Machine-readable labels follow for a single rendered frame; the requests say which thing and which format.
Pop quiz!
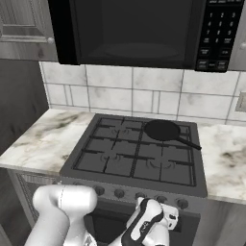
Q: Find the grey wall cupboard door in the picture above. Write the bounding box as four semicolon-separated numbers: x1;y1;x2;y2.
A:
228;0;246;72
0;0;60;62

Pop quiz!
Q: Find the grey base cupboard door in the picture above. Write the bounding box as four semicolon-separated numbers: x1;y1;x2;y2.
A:
193;197;246;246
7;168;62;229

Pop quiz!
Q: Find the black microwave oven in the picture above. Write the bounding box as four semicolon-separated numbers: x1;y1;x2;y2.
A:
47;0;246;73

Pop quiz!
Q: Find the grey wall socket plate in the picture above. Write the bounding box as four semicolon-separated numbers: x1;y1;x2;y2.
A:
234;91;246;113

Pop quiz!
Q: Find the grey stove with black grates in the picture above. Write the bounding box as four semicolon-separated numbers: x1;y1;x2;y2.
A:
59;112;209;246

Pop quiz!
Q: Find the black oven door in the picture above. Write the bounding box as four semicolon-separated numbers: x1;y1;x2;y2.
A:
84;205;202;246

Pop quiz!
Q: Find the black frying pan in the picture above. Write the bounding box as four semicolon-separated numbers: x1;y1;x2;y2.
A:
143;119;203;151

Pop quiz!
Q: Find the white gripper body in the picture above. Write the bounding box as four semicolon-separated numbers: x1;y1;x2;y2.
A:
153;228;170;246

